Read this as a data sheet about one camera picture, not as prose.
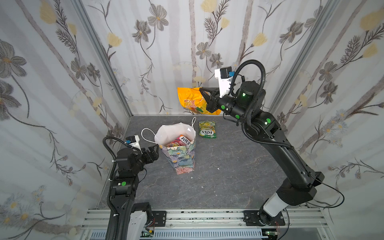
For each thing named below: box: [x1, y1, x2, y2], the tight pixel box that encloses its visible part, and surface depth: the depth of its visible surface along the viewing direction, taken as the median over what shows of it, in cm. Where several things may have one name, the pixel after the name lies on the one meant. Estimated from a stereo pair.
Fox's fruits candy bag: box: [166, 134, 191, 148], surface depth 88 cm
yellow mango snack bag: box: [177, 87, 222, 115], surface depth 58 cm
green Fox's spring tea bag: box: [198, 121, 217, 139], surface depth 110 cm
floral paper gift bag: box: [154, 122, 196, 175], surface depth 83 cm
